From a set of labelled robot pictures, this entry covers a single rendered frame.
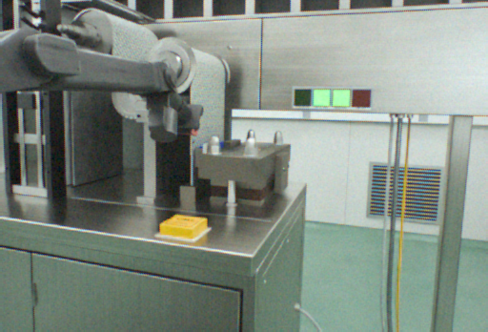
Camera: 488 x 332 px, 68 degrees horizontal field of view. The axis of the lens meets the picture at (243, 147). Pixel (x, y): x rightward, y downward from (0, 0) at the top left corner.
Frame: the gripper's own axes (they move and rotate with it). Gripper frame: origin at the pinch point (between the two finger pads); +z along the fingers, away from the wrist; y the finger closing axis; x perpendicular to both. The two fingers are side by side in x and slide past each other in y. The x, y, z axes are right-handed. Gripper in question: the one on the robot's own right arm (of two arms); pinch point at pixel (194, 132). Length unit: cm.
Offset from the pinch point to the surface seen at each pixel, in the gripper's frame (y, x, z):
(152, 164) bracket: -8.8, -10.6, -1.7
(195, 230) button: 13.6, -28.0, -15.6
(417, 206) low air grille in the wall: 94, 63, 267
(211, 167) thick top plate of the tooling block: 7.4, -10.0, -1.1
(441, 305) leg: 72, -29, 71
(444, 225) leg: 71, -4, 57
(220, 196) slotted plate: 7.8, -14.5, 8.1
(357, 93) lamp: 41, 25, 20
